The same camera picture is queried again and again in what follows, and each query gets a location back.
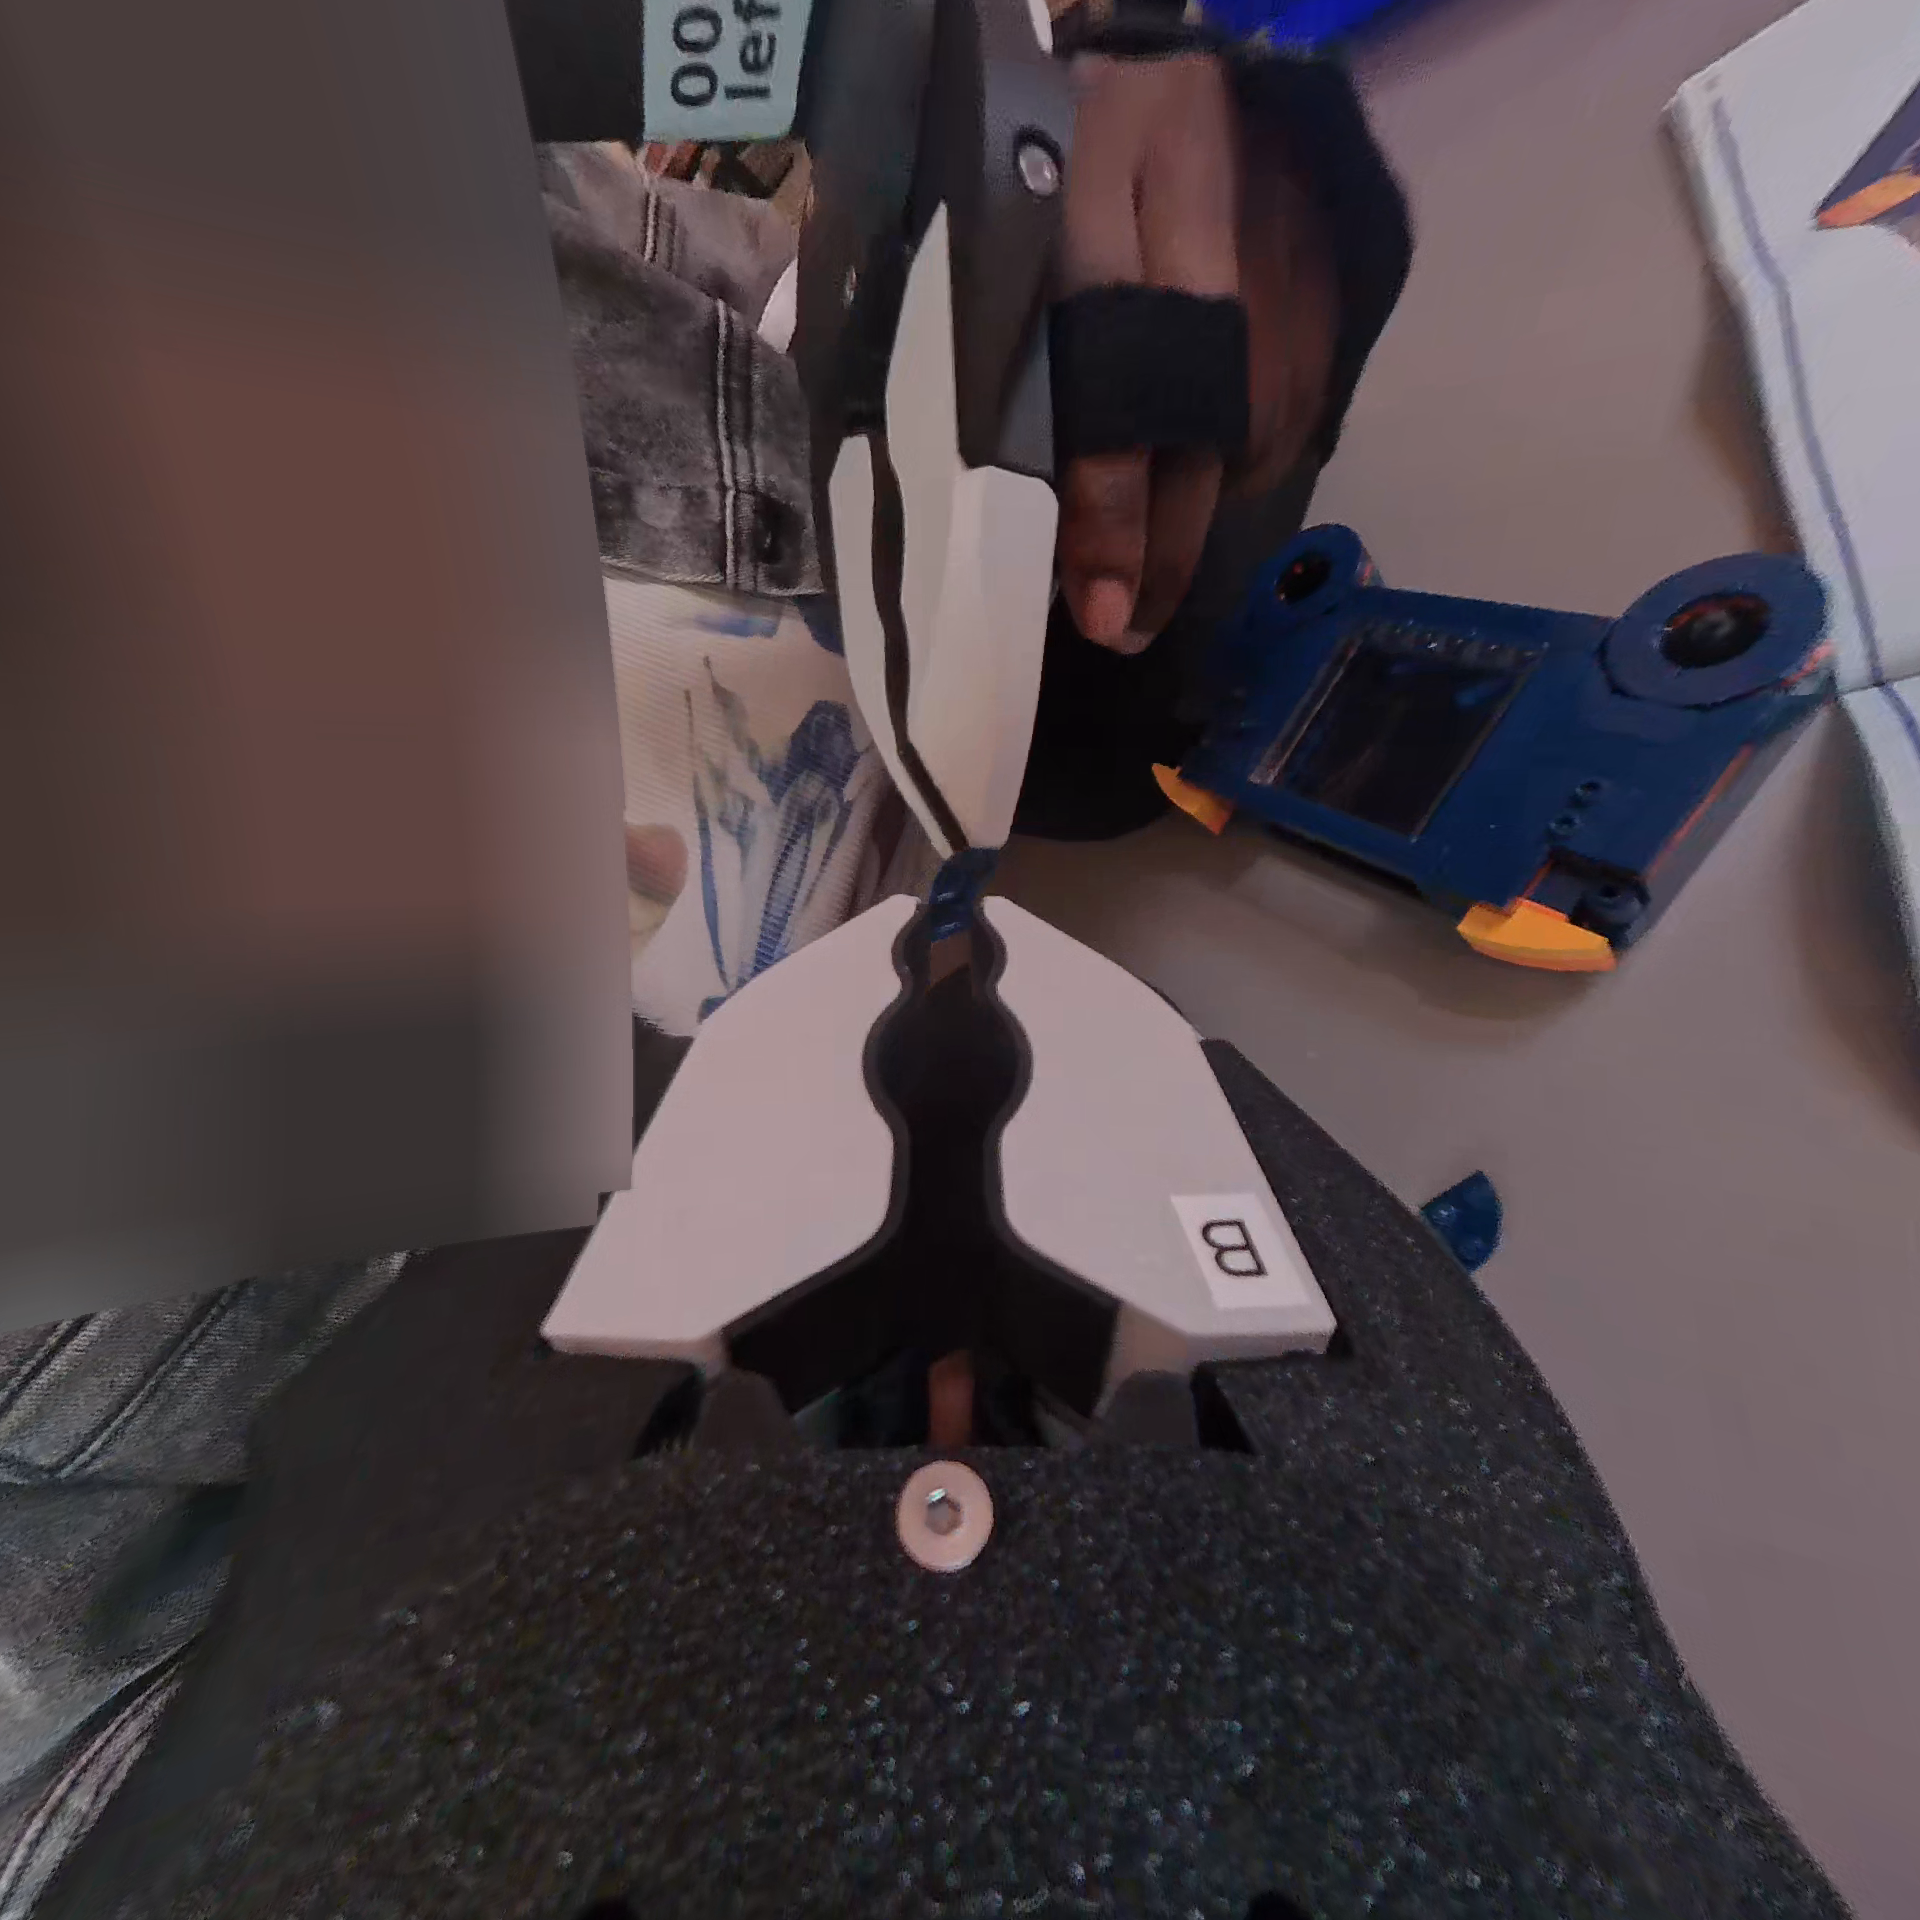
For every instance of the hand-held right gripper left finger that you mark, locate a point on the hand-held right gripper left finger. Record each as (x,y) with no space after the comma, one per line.
(705,1185)

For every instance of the blue quarter round brick piece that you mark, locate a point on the blue quarter round brick piece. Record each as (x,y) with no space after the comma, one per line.
(1463,1220)

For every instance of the white printed shirt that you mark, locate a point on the white printed shirt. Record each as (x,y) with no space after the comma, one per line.
(780,750)

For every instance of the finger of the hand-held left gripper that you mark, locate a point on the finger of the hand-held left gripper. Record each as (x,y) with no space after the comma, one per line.
(975,630)
(862,571)

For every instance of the small dark blue brick piece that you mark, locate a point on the small dark blue brick piece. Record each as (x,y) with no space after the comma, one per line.
(962,885)

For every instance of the person's left hand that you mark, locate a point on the person's left hand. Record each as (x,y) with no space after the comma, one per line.
(1156,196)

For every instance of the grey denim pants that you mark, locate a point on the grey denim pants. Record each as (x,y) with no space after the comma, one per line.
(106,1500)

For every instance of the blue and orange brick model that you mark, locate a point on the blue and orange brick model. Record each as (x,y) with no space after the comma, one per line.
(1577,750)

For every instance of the blue object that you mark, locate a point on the blue object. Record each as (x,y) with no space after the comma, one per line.
(1307,19)

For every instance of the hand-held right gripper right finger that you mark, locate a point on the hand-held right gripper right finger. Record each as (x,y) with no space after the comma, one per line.
(1126,1141)

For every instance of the black rounded object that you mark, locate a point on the black rounded object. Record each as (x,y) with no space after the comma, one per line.
(1097,764)

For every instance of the white instruction booklet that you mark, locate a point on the white instruction booklet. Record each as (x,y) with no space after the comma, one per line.
(1801,377)

